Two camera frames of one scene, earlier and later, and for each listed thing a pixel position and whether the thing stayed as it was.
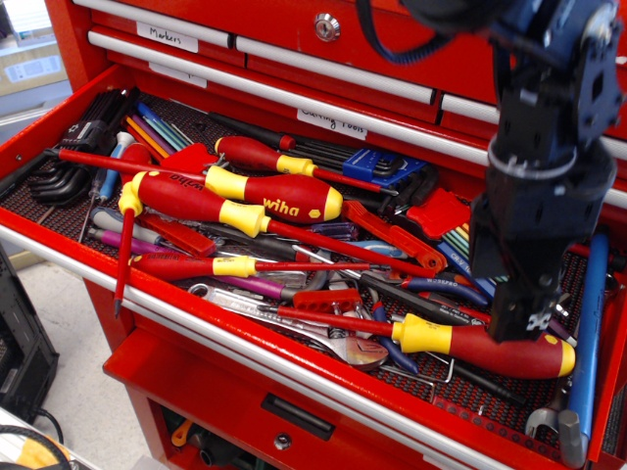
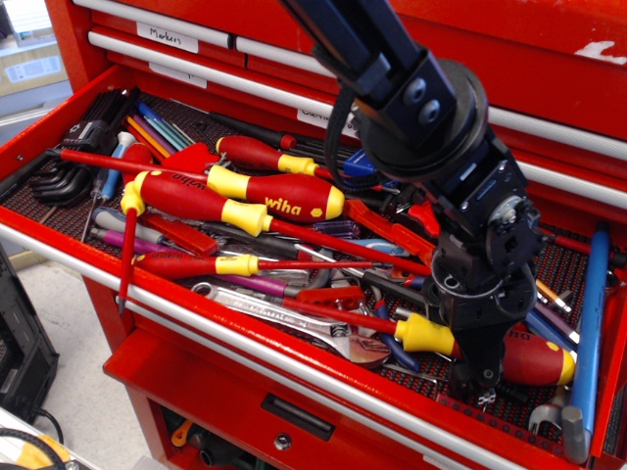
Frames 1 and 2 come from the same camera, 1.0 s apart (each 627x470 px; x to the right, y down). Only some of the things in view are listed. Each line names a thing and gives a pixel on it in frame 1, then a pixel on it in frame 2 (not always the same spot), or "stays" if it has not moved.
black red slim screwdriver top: [256, 132] stays
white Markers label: [168, 36] stays
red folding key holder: [396, 235] stays
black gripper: [543, 200] → [480, 286]
